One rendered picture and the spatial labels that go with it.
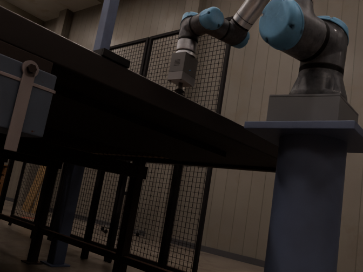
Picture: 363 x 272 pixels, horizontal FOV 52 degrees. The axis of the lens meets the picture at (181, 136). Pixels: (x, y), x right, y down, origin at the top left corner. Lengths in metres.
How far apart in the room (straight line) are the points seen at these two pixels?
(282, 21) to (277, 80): 4.52
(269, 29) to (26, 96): 0.60
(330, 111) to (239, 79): 4.87
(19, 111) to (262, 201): 4.62
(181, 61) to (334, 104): 0.61
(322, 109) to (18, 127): 0.67
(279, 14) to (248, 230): 4.41
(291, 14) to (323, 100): 0.22
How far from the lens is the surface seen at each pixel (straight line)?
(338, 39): 1.08
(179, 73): 1.33
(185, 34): 1.40
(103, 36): 3.37
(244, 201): 5.26
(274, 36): 0.97
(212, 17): 1.32
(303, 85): 1.02
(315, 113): 0.95
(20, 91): 0.70
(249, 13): 1.38
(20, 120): 0.69
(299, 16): 0.96
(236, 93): 5.72
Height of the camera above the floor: 0.64
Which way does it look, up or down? 10 degrees up
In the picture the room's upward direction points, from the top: 9 degrees clockwise
